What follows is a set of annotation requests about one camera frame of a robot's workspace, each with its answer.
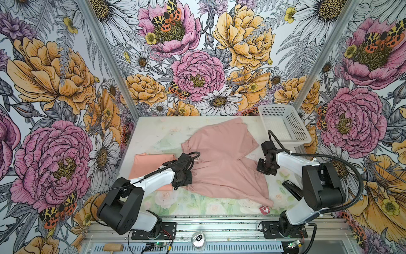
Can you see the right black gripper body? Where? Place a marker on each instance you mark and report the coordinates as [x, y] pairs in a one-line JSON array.
[[266, 169]]

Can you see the left aluminium corner post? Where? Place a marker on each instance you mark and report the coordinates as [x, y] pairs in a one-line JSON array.
[[99, 38]]

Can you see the right green circuit board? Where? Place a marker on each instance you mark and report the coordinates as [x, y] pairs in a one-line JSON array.
[[294, 244]]

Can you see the green circuit board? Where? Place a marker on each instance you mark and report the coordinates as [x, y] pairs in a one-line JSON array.
[[157, 245], [294, 244]]

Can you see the white slotted cable duct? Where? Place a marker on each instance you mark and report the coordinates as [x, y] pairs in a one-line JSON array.
[[267, 247]]

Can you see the wooden block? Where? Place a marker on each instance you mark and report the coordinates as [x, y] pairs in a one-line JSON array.
[[113, 247]]

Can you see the silver drink can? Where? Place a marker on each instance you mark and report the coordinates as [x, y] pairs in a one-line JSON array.
[[198, 241]]

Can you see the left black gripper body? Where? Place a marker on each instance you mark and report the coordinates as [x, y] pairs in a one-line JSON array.
[[185, 180]]

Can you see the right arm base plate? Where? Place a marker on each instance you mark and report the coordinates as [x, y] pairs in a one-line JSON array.
[[273, 230]]

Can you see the aluminium frame rail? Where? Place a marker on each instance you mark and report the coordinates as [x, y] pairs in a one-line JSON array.
[[238, 228]]

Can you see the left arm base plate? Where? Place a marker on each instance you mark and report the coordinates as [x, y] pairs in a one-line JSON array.
[[164, 231]]

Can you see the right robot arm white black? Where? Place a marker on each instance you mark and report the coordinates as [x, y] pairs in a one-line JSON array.
[[321, 187]]

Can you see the right aluminium corner post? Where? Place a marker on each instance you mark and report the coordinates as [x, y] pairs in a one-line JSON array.
[[331, 40]]

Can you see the small red white card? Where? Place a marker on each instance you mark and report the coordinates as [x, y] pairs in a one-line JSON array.
[[264, 209]]

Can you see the peach graphic t-shirt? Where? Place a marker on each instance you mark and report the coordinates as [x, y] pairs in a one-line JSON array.
[[144, 164]]

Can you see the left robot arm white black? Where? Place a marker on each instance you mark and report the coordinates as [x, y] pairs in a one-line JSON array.
[[121, 208]]

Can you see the aluminium corner post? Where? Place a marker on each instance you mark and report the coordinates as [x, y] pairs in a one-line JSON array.
[[331, 40], [99, 38]]

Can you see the white plastic laundry basket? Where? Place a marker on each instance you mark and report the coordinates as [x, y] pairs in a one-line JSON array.
[[284, 121]]

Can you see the left green circuit board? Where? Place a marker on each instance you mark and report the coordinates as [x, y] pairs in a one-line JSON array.
[[157, 245]]

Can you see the dusty pink garment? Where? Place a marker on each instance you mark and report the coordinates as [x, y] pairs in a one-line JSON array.
[[223, 170]]

